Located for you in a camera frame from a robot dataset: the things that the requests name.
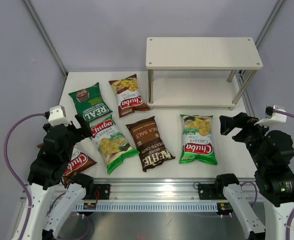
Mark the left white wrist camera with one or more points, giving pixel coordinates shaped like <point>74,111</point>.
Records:
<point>57,116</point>

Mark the white slotted cable duct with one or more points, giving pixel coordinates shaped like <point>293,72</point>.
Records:
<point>139,207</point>

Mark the brown Kettle sea salt bag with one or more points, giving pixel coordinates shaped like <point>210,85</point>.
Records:
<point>149,144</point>

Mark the white two-tier shelf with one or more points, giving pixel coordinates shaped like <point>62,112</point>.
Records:
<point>211,72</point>

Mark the right black mount plate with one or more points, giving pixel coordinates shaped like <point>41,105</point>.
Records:
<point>206,191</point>

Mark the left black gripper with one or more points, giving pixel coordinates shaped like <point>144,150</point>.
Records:
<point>83,132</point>

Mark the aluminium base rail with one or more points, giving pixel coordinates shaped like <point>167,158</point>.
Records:
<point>153,189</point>

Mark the green REAL chips bag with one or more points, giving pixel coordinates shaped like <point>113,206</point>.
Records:
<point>89,103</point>

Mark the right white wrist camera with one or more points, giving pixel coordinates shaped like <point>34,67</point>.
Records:
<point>274,115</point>

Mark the black mount plate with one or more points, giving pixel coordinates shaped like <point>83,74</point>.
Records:
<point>206,191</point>
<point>100,191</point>

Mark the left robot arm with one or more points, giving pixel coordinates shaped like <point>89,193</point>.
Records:
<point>40,223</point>

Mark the brown Chuba bag front-left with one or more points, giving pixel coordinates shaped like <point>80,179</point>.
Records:
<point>77,162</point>

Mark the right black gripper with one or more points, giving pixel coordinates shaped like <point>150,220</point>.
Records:
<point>241,119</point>

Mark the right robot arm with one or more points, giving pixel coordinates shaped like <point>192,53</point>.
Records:
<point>271,152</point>

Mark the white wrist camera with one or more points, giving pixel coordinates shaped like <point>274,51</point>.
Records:
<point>57,116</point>
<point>274,115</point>

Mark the brown Chuba cassava bag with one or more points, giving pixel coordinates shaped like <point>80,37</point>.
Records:
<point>128,97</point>

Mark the green Chuba seaweed bag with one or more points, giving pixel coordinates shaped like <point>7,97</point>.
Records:
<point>111,144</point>

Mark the left black mount plate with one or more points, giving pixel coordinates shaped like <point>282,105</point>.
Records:
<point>100,191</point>

